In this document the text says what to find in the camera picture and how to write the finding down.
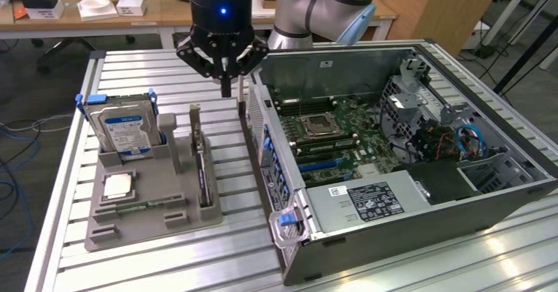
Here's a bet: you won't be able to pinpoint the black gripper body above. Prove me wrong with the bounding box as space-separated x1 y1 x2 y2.
190 0 257 58

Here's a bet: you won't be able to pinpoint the white paper stack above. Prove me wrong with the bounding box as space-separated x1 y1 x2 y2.
253 0 278 19

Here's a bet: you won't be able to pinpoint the small white labelled box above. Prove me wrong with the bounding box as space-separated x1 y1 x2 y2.
115 0 149 17

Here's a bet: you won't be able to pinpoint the silver CPU socket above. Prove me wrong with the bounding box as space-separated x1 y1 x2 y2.
302 112 340 139

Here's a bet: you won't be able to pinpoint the hard disk blue rails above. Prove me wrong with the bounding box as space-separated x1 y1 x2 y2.
77 88 163 162

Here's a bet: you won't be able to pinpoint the black office chair base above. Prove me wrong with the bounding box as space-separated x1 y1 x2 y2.
36 37 97 74

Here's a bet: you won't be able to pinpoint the wooden desk white legs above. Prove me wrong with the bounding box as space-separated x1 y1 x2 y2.
0 0 401 50

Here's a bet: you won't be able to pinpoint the green RAM stick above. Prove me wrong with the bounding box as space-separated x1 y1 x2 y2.
298 138 357 151
95 199 170 213

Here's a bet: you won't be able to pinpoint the green motherboard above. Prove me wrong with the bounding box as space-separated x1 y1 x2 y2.
273 91 412 188

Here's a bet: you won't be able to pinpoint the white box dark lid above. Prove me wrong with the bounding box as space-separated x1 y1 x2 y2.
19 0 67 21

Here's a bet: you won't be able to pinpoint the blue expansion slot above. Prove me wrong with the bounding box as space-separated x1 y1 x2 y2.
298 159 346 172

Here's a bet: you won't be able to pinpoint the grey plastic parts rack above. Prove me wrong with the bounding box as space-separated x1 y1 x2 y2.
85 112 226 252

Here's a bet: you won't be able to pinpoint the grey metal disk bay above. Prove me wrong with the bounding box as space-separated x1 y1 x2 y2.
380 74 442 135

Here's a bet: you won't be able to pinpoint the silver CPU chip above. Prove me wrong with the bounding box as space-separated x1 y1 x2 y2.
102 173 135 199

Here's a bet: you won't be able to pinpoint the silver chipset heatsink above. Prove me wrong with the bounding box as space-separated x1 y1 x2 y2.
356 163 381 177

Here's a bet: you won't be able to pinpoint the wooden cabinet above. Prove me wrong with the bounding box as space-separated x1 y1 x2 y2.
384 0 508 57

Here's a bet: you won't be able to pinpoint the white floor cabinet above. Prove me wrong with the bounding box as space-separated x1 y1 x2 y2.
462 20 492 50

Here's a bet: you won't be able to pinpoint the grey power supply unit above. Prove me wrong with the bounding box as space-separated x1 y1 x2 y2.
305 170 434 235

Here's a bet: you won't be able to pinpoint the black tripod pole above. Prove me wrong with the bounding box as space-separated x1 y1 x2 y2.
494 0 558 94

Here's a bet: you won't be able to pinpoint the black grey PC case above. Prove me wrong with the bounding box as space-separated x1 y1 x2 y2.
237 38 558 287

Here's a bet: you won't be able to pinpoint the white floor cable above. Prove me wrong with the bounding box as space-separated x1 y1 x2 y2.
4 114 74 133

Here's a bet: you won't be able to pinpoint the blue SATA wire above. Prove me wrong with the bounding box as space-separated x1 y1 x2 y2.
453 123 489 159

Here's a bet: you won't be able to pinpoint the blue floor cable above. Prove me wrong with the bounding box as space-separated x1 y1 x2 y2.
0 127 36 261

